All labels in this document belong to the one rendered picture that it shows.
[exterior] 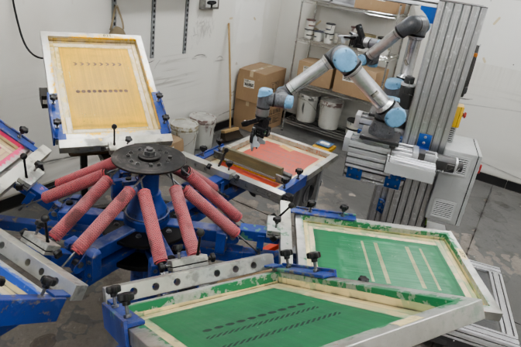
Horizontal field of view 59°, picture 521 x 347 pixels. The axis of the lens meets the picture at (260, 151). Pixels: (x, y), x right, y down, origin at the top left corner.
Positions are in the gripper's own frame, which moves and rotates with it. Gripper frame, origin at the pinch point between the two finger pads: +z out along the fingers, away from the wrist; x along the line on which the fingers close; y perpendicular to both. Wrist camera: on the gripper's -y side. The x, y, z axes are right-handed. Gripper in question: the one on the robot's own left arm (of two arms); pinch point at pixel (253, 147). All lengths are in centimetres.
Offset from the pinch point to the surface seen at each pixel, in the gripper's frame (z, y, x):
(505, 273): 108, 155, 174
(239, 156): 8.3, -7.4, -1.0
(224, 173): 5.4, 2.7, -31.2
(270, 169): 8.3, 13.8, -1.2
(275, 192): 7.6, 30.3, -24.8
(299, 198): 36, 22, 30
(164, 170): -18, 11, -87
